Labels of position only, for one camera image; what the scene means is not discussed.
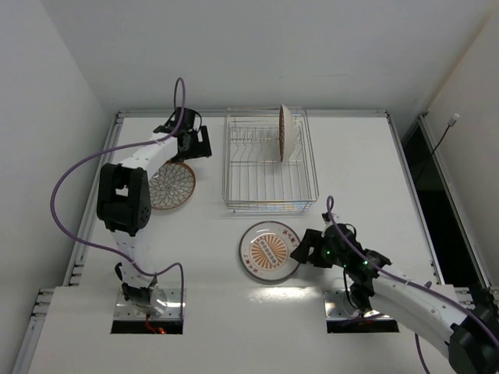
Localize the black wall cable white plug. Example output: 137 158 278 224
430 113 460 157

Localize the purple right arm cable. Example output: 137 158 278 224
325 195 499 374

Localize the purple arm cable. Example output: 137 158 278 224
51 77 185 321
325 195 499 374

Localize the sunburst plate dark rim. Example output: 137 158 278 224
238 221 300 284

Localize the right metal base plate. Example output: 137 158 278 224
323 288 392 322

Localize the metal base plate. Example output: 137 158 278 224
113 288 186 322
323 288 392 322

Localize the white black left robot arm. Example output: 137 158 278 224
97 108 212 317

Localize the chrome wire dish rack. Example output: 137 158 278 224
222 107 319 213

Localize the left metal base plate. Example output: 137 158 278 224
113 288 186 322

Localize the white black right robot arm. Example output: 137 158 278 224
291 224 498 373

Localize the floral plate orange rim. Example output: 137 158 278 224
278 104 296 162
149 162 196 210

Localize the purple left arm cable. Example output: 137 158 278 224
51 77 185 321

